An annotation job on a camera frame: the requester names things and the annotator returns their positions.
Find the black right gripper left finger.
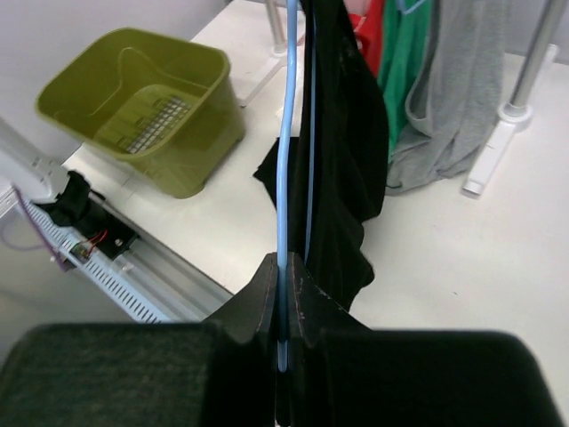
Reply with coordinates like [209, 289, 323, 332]
[206, 253, 278, 369]

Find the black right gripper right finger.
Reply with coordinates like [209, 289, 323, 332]
[287, 253, 373, 356]

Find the black tank top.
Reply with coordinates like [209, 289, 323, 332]
[252, 0, 390, 315]

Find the grey tank top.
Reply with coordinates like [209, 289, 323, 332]
[386, 1, 509, 196]

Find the red tank top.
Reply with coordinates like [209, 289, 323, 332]
[345, 0, 385, 77]

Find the green tank top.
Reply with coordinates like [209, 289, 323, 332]
[377, 1, 432, 155]

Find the olive green plastic basket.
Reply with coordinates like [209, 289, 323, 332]
[36, 28, 245, 198]

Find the white metal clothes rack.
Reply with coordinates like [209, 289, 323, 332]
[239, 0, 565, 197]

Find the aluminium mounting rail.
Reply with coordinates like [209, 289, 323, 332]
[0, 119, 235, 321]

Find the white slotted cable duct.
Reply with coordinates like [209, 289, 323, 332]
[23, 198, 174, 324]

